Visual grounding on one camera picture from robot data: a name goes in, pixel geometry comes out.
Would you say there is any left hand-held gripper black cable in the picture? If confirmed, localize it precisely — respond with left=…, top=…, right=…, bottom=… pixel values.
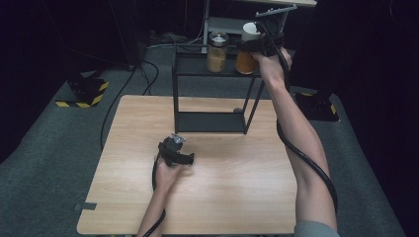
left=142, top=155, right=168, bottom=237

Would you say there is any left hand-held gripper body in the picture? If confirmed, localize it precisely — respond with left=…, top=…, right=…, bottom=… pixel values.
left=157, top=132, right=188, bottom=168

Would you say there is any glass jar with silver lid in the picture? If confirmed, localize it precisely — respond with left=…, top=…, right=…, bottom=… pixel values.
left=207, top=32, right=230, bottom=74

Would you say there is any grey tape strip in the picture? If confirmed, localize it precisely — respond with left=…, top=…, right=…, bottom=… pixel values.
left=73, top=201, right=98, bottom=211

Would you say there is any orange jar with white lid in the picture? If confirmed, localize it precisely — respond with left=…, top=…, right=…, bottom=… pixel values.
left=234, top=22, right=263, bottom=75

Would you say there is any black metal shelf rack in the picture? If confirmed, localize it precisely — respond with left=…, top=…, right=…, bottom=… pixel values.
left=171, top=43, right=272, bottom=135

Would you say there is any hand-held gripper black cable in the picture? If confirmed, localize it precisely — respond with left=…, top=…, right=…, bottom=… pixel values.
left=261, top=21, right=339, bottom=215
left=142, top=155, right=168, bottom=237

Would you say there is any right hand-held gripper black cable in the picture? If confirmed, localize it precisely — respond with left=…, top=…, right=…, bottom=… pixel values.
left=261, top=21, right=339, bottom=215

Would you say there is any person's grey sleeve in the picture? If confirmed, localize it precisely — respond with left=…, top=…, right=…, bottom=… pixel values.
left=293, top=220, right=341, bottom=237

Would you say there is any yellow black striped stand base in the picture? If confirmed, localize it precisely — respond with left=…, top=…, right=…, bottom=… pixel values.
left=54, top=77, right=110, bottom=109
left=293, top=91, right=340, bottom=122

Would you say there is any long black floor cable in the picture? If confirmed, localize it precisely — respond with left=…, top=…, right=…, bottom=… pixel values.
left=99, top=65, right=137, bottom=151

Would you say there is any white metal desk frame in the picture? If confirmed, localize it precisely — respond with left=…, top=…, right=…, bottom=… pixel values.
left=201, top=0, right=317, bottom=55

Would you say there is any person's left hand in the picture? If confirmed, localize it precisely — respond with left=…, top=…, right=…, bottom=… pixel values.
left=153, top=157, right=186, bottom=196

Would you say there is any short black floor cable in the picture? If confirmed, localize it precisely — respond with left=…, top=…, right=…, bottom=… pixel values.
left=141, top=60, right=160, bottom=97

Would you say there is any grey cable bundle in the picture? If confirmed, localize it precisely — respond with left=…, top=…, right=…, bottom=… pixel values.
left=146, top=30, right=204, bottom=49

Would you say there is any person's right hand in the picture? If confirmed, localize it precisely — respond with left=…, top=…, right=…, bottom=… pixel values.
left=251, top=46, right=293, bottom=87

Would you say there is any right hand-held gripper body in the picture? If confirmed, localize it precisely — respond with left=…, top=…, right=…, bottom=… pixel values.
left=255, top=3, right=299, bottom=57

